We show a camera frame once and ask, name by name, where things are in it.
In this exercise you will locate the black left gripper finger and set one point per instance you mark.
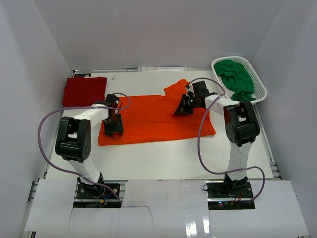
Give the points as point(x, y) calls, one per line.
point(109, 131)
point(120, 130)

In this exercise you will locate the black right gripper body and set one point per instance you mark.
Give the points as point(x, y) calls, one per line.
point(195, 102)

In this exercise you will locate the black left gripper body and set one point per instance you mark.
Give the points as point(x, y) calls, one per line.
point(115, 121)

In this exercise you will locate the orange t shirt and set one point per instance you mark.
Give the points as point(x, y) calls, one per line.
point(151, 118)

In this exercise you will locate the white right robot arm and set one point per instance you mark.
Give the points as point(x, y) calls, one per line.
point(241, 128)

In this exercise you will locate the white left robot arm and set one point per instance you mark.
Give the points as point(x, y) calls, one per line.
point(73, 141)

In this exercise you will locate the green t shirt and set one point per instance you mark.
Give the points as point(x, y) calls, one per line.
point(236, 79)

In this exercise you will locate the folded dark red t shirt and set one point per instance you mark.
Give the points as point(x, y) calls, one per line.
point(81, 91)

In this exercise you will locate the blue label sticker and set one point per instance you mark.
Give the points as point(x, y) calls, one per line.
point(84, 75)

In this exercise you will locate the white plastic laundry basket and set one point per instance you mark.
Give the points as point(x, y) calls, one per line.
point(260, 91)

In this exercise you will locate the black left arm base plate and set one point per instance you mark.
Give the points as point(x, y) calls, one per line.
point(95, 197)

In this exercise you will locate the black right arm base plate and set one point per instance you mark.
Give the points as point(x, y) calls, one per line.
point(220, 200)

